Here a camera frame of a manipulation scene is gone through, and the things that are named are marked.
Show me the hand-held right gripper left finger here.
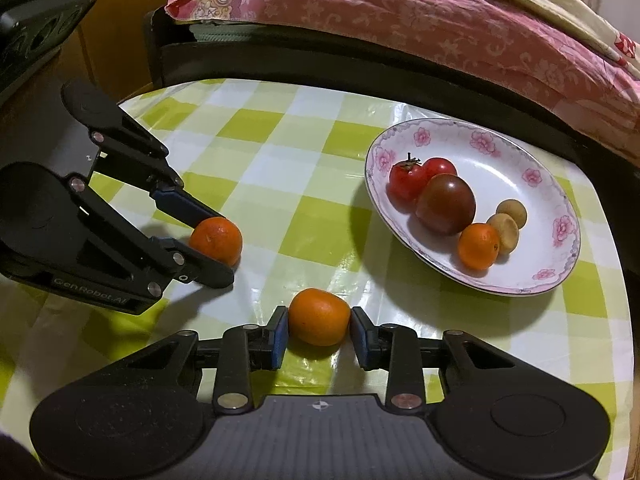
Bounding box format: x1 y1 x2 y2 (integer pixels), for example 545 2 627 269
115 306 291 414

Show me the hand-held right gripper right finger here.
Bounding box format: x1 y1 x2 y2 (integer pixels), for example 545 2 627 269
350 306 522 414

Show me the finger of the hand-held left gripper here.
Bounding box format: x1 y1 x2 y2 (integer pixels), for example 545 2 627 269
61 80 213 229
66 174 236 297

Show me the orange tangerine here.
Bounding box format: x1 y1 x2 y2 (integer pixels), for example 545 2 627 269
288 287 352 348
457 223 502 271
189 217 244 267

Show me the small red tomato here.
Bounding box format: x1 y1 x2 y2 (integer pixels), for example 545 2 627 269
388 152 429 210
422 157 458 181

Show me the large dark red tomato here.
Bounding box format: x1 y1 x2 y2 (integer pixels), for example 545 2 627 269
415 173 477 236

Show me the brown longan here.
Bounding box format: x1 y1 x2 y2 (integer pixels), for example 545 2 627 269
496 199 528 229
486 213 521 257

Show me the white floral rimmed plate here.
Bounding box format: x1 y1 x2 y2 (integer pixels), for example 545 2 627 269
364 118 582 297

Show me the green checkered tablecloth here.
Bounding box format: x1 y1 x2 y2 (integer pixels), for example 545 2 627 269
0 78 635 480

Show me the green mattress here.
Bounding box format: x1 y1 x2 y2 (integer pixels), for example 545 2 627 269
190 21 266 43

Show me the wooden cabinet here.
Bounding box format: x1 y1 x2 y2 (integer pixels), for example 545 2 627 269
45 0 173 111

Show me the pink floral bedsheet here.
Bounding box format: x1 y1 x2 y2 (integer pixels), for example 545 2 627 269
165 0 640 168

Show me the dark bed frame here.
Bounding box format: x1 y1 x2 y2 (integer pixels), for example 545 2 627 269
144 7 640 196

